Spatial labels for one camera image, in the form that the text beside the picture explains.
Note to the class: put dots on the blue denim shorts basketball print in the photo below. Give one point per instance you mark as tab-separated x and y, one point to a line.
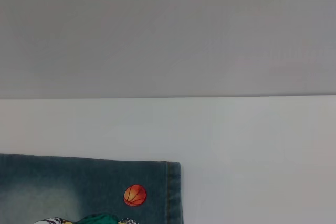
78	182

